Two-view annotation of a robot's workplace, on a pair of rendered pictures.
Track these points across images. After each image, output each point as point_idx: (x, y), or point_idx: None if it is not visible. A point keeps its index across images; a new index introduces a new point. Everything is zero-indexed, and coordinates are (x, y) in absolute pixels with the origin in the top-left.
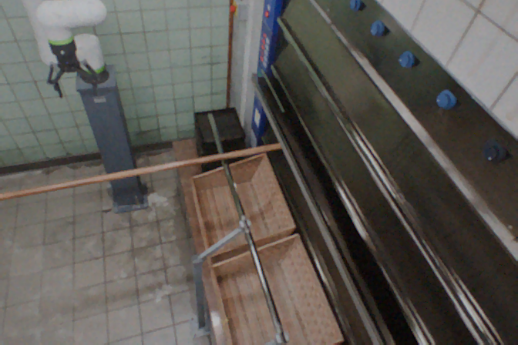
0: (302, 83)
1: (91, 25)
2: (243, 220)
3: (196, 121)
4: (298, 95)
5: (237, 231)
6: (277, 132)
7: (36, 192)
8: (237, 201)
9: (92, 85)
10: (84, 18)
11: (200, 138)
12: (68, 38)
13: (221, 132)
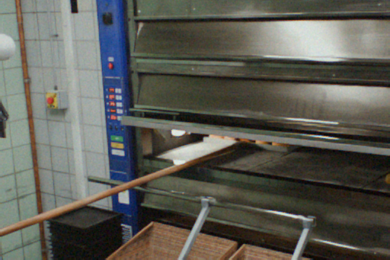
0: (180, 90)
1: (7, 55)
2: (204, 197)
3: (56, 222)
4: (181, 101)
5: (203, 211)
6: (185, 126)
7: None
8: (185, 194)
9: (4, 123)
10: (4, 47)
11: (77, 227)
12: None
13: (94, 220)
